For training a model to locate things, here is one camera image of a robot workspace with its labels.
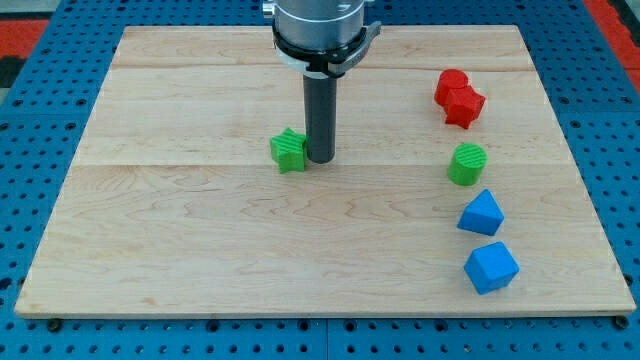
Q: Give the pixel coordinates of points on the blue triangular prism block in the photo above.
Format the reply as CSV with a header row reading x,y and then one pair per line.
x,y
482,215

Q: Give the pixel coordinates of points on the red star block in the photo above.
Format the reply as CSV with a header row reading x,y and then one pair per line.
x,y
463,106

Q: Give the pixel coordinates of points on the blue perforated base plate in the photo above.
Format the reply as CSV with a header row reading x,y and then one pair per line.
x,y
50,100

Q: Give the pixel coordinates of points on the green cylinder block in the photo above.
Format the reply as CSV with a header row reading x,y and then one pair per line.
x,y
467,164

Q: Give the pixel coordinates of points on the light wooden board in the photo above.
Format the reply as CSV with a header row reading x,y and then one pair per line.
x,y
174,209

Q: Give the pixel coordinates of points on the green star block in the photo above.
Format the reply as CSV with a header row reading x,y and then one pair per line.
x,y
288,150

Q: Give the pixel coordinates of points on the blue cube block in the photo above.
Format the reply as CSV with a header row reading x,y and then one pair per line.
x,y
491,267

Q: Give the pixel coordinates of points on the red cylinder block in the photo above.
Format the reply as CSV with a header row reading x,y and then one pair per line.
x,y
448,80

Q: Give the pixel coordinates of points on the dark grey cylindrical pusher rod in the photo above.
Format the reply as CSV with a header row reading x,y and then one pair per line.
x,y
320,118

